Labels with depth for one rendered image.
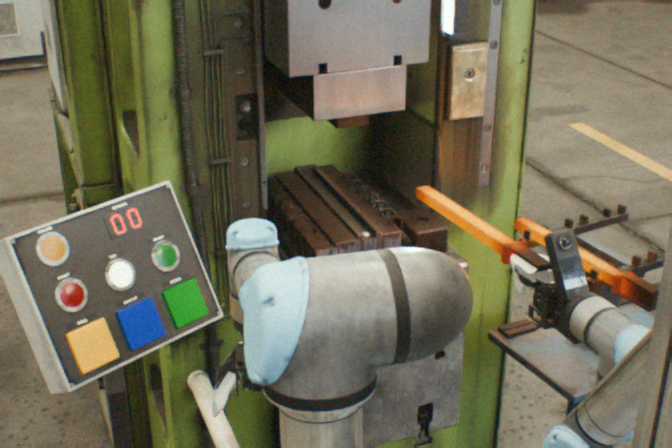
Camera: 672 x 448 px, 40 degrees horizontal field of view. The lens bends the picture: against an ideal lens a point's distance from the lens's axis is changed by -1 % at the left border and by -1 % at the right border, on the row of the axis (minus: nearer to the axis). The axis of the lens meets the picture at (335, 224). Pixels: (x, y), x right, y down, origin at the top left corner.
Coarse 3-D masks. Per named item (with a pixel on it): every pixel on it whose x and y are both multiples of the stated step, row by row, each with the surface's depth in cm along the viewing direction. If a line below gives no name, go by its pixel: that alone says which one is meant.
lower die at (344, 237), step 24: (288, 192) 223; (312, 192) 221; (360, 192) 220; (312, 216) 209; (336, 216) 209; (384, 216) 208; (312, 240) 200; (336, 240) 198; (360, 240) 198; (384, 240) 201
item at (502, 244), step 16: (416, 192) 195; (432, 192) 191; (432, 208) 189; (448, 208) 182; (464, 224) 177; (480, 224) 174; (480, 240) 172; (496, 240) 166; (512, 240) 166; (528, 256) 158
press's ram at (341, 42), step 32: (288, 0) 171; (320, 0) 173; (352, 0) 175; (384, 0) 178; (416, 0) 180; (288, 32) 173; (320, 32) 176; (352, 32) 178; (384, 32) 180; (416, 32) 183; (288, 64) 176; (320, 64) 182; (352, 64) 181; (384, 64) 183
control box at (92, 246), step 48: (144, 192) 170; (0, 240) 154; (96, 240) 162; (144, 240) 168; (192, 240) 174; (48, 288) 155; (96, 288) 160; (144, 288) 166; (48, 336) 153; (48, 384) 159
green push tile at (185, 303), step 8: (192, 280) 172; (176, 288) 169; (184, 288) 170; (192, 288) 171; (168, 296) 168; (176, 296) 169; (184, 296) 170; (192, 296) 171; (200, 296) 172; (168, 304) 168; (176, 304) 169; (184, 304) 170; (192, 304) 171; (200, 304) 172; (176, 312) 168; (184, 312) 169; (192, 312) 170; (200, 312) 172; (208, 312) 173; (176, 320) 168; (184, 320) 169; (192, 320) 170; (176, 328) 168
